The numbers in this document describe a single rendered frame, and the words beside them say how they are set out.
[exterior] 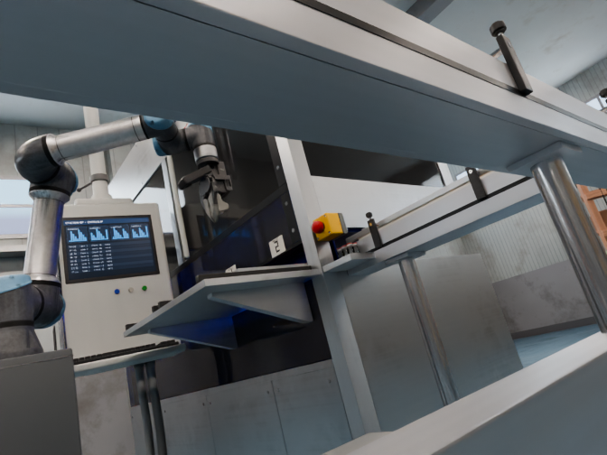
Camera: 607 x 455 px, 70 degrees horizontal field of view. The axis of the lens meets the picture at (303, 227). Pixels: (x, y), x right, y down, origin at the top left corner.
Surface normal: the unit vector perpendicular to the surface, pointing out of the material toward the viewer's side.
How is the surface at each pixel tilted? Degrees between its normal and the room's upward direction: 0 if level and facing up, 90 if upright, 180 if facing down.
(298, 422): 90
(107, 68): 180
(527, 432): 90
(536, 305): 90
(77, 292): 90
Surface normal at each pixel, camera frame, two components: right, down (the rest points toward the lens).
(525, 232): -0.80, 0.03
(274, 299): 0.59, -0.37
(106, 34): 0.24, 0.93
